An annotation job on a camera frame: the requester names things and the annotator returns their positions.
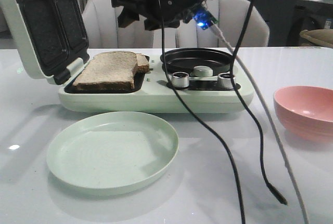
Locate green breakfast maker lid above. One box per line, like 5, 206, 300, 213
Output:
1, 0, 89, 85

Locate pink bowl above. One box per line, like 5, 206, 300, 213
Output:
274, 86, 332, 142

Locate green breakfast maker base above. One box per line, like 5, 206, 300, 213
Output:
59, 55, 254, 113

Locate left grey chair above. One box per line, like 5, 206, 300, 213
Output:
82, 0, 153, 49

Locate grey chair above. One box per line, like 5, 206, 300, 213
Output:
175, 0, 270, 48
82, 0, 153, 49

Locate green circuit board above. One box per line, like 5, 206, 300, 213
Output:
182, 2, 218, 30

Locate black round frying pan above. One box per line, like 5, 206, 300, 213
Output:
160, 48, 232, 76

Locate left silver control knob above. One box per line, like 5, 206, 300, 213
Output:
171, 72, 189, 88

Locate silver control knob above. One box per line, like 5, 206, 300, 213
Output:
217, 73, 235, 90
171, 72, 189, 88

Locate right grey chair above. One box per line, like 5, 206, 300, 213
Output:
175, 0, 270, 48

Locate right silver control knob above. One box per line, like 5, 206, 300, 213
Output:
217, 73, 235, 90

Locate light green plate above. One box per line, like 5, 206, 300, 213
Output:
46, 112, 178, 195

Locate white cable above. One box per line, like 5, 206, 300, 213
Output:
210, 23, 310, 224

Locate black cable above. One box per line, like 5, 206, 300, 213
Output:
155, 0, 247, 224
230, 0, 288, 206

